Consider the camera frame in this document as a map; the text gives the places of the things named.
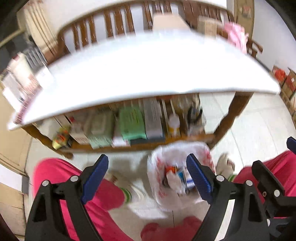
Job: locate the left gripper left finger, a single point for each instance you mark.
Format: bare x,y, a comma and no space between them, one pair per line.
46,220

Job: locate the green wipes pack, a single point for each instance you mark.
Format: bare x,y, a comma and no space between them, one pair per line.
131,123

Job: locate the pink plastic bag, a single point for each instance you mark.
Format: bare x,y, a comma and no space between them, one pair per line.
236,36

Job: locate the wooden armchair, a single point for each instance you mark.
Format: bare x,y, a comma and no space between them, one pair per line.
252,47

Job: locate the long wooden bench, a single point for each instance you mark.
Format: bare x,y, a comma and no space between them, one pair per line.
129,17

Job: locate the pink hair clip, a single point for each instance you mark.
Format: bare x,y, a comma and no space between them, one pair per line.
30,88

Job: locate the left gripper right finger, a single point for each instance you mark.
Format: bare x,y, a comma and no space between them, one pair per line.
248,220

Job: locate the grey box on shelf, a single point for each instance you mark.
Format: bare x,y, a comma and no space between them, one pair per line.
152,118

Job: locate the white sock foot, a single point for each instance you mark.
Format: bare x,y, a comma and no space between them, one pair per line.
132,193
225,167

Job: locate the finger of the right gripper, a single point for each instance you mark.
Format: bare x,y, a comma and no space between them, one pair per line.
291,144

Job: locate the beige seat cushion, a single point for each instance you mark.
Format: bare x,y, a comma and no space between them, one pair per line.
168,21

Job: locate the brown kraft paper carton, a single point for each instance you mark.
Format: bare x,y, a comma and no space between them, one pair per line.
207,26

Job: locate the white tissue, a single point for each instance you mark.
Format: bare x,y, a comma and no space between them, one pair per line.
175,183

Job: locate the stacked cardboard boxes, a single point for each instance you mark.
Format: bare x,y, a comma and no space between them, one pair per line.
287,85

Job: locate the person's red trousers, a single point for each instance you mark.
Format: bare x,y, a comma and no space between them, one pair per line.
111,196

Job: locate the black orange cardboard box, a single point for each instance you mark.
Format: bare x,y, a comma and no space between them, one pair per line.
171,172

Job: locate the white blue medicine box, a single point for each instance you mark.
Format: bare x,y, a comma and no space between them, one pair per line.
186,179

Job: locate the white red trash bag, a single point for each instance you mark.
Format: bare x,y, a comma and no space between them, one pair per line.
175,154

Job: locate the white bottle on shelf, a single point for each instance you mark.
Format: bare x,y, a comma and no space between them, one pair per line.
174,125

